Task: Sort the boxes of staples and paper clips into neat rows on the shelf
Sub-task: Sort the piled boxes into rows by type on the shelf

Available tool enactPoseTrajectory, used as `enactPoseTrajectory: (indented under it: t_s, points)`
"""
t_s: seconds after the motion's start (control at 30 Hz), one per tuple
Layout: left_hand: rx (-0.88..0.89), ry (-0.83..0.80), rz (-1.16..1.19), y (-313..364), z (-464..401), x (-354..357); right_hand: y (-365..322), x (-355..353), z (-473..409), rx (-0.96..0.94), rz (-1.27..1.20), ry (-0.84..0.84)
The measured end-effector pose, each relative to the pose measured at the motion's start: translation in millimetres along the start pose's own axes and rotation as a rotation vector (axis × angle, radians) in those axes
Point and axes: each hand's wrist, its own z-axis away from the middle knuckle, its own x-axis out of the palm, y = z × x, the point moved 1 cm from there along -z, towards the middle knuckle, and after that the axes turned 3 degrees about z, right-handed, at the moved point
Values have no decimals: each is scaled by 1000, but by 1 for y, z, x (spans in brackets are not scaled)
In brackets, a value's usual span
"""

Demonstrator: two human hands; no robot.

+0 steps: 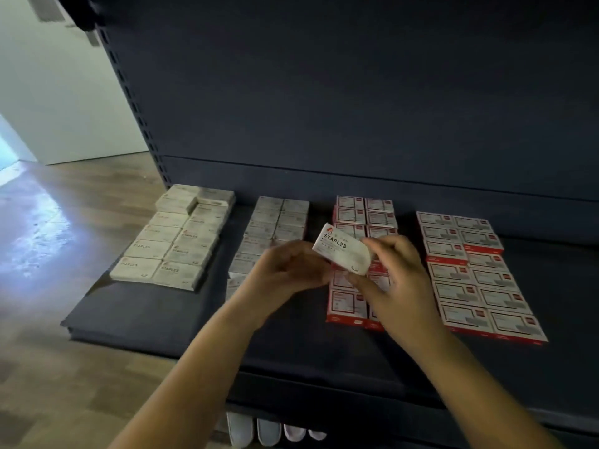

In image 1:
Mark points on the person's right hand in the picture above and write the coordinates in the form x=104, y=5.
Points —
x=407, y=304

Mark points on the person's right forearm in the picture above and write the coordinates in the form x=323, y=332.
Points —
x=487, y=397

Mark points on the small red white box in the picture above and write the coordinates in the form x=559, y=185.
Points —
x=350, y=216
x=354, y=230
x=505, y=297
x=496, y=276
x=465, y=317
x=341, y=279
x=436, y=219
x=442, y=234
x=445, y=249
x=380, y=205
x=450, y=271
x=458, y=291
x=346, y=305
x=382, y=232
x=350, y=203
x=473, y=222
x=481, y=239
x=382, y=219
x=374, y=320
x=518, y=324
x=488, y=259

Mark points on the pink slipper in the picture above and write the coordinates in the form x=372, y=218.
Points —
x=295, y=432
x=317, y=434

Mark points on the grey slipper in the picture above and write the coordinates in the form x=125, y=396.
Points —
x=241, y=428
x=269, y=431

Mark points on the person's left forearm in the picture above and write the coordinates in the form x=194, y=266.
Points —
x=178, y=388

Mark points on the dark metal shelf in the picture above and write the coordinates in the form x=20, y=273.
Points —
x=374, y=88

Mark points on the person's left hand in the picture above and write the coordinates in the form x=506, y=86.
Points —
x=276, y=280

